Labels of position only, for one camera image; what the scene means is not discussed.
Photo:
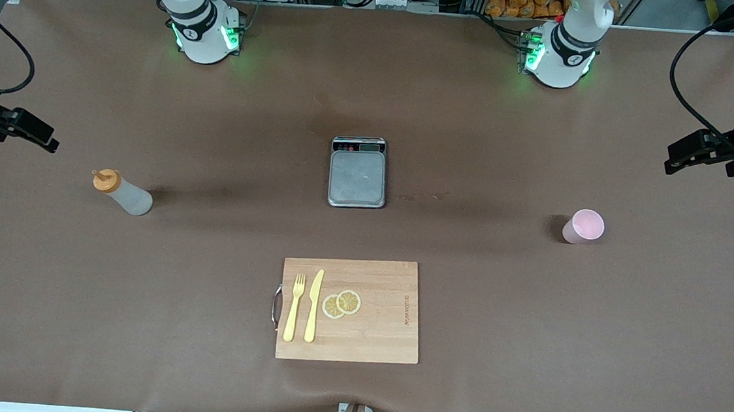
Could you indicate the translucent squeeze bottle orange cap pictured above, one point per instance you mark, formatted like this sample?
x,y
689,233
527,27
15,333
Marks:
x,y
132,199

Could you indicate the pink plastic cup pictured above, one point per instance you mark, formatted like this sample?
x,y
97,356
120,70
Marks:
x,y
583,228

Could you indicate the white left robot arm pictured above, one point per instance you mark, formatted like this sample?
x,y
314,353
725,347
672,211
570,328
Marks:
x,y
558,67

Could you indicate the brown table cover mat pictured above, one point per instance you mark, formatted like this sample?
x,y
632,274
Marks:
x,y
138,280

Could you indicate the pile of orange objects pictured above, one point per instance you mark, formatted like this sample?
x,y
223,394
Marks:
x,y
511,1

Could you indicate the yellow plastic fork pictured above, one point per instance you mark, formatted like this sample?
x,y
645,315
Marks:
x,y
292,318

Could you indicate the grey digital kitchen scale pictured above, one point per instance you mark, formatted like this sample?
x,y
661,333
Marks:
x,y
356,179

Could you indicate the yellow plastic knife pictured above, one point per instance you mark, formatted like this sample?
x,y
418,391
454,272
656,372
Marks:
x,y
313,306

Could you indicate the dried lemon slice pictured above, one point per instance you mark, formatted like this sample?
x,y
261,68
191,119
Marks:
x,y
349,301
331,308

